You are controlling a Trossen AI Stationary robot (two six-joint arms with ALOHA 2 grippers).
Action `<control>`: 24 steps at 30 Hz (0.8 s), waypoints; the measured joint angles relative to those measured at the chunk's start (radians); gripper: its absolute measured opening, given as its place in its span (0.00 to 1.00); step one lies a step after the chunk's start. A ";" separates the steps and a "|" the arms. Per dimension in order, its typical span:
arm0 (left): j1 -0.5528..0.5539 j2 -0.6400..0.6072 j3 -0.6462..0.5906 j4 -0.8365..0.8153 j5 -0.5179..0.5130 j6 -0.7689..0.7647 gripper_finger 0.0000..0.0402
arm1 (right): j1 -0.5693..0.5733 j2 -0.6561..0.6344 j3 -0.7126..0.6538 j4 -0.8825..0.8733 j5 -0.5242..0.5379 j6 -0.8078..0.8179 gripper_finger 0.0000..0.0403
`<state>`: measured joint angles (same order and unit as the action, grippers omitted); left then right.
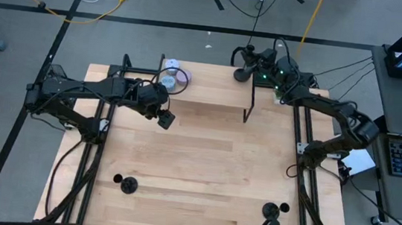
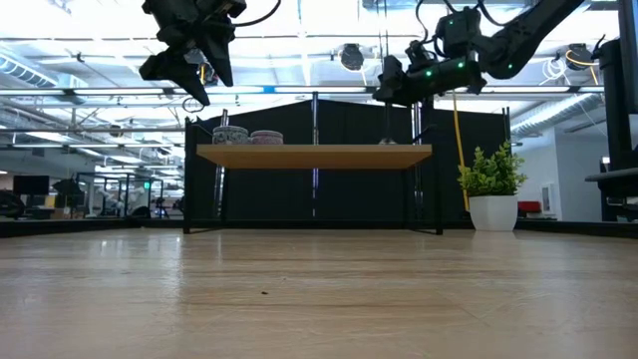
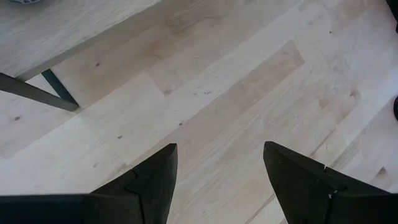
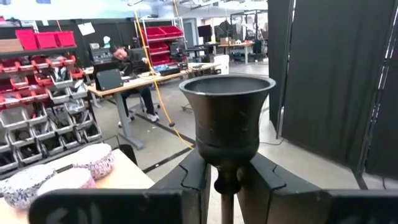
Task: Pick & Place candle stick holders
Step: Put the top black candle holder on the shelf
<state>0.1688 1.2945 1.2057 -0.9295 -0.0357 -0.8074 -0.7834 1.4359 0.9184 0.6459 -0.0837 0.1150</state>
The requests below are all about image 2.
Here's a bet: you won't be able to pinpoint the black candlestick holder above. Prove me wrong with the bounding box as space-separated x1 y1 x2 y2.
377 99 399 147

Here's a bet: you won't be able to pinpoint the blue patterned candle tin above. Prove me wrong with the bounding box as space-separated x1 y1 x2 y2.
211 125 250 147

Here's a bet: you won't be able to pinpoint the pink candle tin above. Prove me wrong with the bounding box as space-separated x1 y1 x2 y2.
249 129 285 147

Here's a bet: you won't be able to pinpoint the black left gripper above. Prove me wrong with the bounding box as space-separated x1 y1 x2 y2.
138 0 248 107

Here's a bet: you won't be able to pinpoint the black aluminium table frame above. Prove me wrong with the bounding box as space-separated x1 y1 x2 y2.
0 217 638 239

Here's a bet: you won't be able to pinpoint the green plant white pot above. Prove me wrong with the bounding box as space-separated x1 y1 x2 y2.
457 141 529 232

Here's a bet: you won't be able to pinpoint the wooden shelf black metal legs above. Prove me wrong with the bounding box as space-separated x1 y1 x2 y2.
181 115 445 236

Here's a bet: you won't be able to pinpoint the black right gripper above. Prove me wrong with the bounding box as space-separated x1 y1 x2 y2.
372 54 487 108

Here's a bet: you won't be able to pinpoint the black room divider panel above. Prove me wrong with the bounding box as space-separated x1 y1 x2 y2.
184 98 513 224

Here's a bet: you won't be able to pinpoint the black background workstation frame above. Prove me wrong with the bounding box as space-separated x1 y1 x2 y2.
74 172 165 219

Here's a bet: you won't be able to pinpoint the yellow cable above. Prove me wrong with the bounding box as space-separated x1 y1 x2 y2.
451 92 472 213

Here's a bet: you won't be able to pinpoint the black background monitor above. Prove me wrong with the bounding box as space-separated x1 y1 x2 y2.
12 175 51 197

